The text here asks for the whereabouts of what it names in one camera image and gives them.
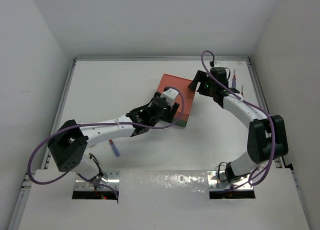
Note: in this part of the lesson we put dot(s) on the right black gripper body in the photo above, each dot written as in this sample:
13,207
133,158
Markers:
206,87

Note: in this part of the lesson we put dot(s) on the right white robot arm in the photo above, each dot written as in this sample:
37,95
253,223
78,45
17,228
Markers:
259,146

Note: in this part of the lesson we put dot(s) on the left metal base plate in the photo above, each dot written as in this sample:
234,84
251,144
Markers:
108,182

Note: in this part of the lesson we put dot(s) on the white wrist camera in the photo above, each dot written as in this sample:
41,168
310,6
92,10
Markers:
170,96
218,64

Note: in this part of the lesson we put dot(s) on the blue screwdriver near left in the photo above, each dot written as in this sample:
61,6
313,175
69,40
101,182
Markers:
114,148

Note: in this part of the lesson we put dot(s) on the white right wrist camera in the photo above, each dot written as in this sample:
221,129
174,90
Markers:
218,64

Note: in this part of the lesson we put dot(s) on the blue screwdriver far right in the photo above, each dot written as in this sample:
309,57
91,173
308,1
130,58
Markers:
234,80

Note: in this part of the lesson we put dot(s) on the metal base plate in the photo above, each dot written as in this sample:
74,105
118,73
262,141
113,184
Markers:
108,182
216,183

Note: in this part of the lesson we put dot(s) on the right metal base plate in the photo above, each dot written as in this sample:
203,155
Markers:
216,183

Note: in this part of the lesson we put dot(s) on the aluminium table frame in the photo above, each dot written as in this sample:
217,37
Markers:
98,90

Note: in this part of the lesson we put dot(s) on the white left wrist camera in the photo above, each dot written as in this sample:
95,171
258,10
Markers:
170,96

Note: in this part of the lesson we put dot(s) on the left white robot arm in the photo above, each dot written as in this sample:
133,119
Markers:
68,146

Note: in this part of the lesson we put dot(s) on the white front cover board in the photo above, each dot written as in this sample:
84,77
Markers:
166,200

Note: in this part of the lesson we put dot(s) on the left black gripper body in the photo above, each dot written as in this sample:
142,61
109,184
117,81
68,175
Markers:
164,116

